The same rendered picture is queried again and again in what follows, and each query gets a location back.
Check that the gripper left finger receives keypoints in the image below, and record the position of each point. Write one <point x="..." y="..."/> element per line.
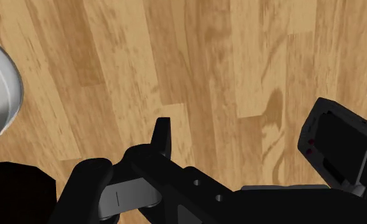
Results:
<point x="158" y="173"/>

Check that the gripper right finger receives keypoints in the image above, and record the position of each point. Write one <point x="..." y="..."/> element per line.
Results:
<point x="342" y="139"/>

